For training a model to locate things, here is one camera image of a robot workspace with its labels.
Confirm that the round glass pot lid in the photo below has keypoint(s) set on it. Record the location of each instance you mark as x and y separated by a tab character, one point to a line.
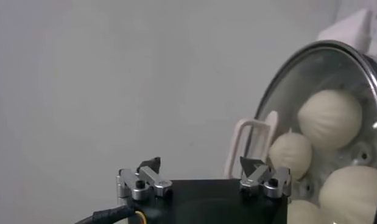
234	143

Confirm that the white steamed baozi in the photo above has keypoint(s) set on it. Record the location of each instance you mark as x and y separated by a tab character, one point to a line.
349	194
329	118
304	213
290	155

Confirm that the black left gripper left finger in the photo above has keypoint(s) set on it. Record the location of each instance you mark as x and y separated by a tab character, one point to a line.
136	185

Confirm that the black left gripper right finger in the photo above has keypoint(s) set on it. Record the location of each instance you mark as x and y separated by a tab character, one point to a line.
276	182

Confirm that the perforated steel steamer basket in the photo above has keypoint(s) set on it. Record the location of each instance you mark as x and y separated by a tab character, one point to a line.
363	156

